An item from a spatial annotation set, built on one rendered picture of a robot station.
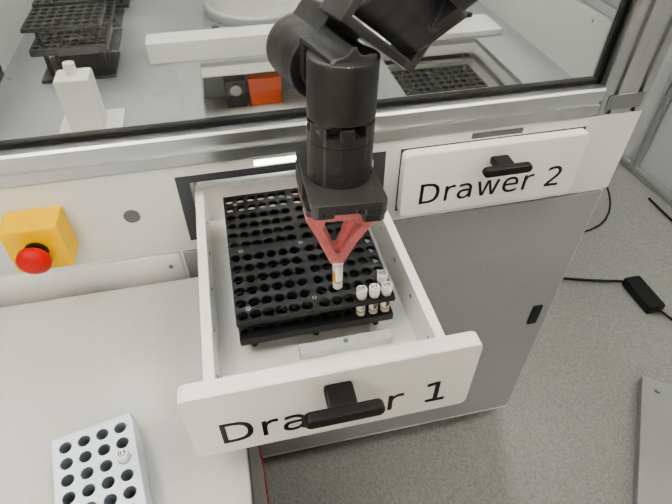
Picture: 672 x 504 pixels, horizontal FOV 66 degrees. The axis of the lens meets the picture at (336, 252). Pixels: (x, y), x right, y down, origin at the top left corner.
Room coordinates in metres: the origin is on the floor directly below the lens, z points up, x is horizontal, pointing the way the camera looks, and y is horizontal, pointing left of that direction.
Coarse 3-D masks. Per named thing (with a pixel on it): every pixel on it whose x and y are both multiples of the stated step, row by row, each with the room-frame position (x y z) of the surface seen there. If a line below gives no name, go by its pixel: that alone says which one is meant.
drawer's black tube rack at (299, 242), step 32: (288, 192) 0.57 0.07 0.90; (256, 224) 0.54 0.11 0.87; (288, 224) 0.50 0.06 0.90; (256, 256) 0.47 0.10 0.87; (288, 256) 0.44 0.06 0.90; (320, 256) 0.45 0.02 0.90; (352, 256) 0.44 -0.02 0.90; (256, 288) 0.39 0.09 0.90; (288, 288) 0.39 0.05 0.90; (320, 288) 0.39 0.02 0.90; (352, 288) 0.39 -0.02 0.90; (288, 320) 0.37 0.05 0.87; (320, 320) 0.37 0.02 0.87; (352, 320) 0.37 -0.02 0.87
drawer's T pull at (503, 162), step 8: (496, 160) 0.63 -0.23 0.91; (504, 160) 0.63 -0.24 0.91; (512, 160) 0.63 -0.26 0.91; (488, 168) 0.61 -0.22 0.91; (496, 168) 0.61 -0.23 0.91; (504, 168) 0.61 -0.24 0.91; (512, 168) 0.61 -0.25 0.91; (520, 168) 0.61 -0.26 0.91; (528, 168) 0.62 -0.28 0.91; (488, 176) 0.60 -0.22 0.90; (496, 176) 0.61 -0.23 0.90
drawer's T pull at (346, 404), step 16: (336, 384) 0.26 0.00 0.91; (352, 384) 0.26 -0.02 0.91; (336, 400) 0.24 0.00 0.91; (352, 400) 0.24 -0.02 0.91; (368, 400) 0.24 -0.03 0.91; (304, 416) 0.23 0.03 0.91; (320, 416) 0.23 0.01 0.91; (336, 416) 0.23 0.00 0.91; (352, 416) 0.23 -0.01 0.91; (368, 416) 0.23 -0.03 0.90
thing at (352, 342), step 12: (348, 336) 0.36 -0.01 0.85; (360, 336) 0.36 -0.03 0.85; (372, 336) 0.36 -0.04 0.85; (384, 336) 0.36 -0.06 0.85; (300, 348) 0.35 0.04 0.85; (312, 348) 0.35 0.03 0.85; (324, 348) 0.35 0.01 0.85; (336, 348) 0.35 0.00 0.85; (348, 348) 0.35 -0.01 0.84; (360, 348) 0.35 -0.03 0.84
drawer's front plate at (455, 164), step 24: (456, 144) 0.65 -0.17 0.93; (480, 144) 0.65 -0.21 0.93; (504, 144) 0.65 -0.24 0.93; (528, 144) 0.65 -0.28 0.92; (552, 144) 0.66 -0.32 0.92; (576, 144) 0.67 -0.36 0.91; (408, 168) 0.62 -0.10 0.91; (432, 168) 0.62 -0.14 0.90; (456, 168) 0.63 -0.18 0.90; (480, 168) 0.64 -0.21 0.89; (576, 168) 0.68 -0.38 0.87; (408, 192) 0.62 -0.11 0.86; (432, 192) 0.62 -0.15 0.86; (456, 192) 0.63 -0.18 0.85; (504, 192) 0.65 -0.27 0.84; (528, 192) 0.66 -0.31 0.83; (552, 192) 0.67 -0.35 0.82
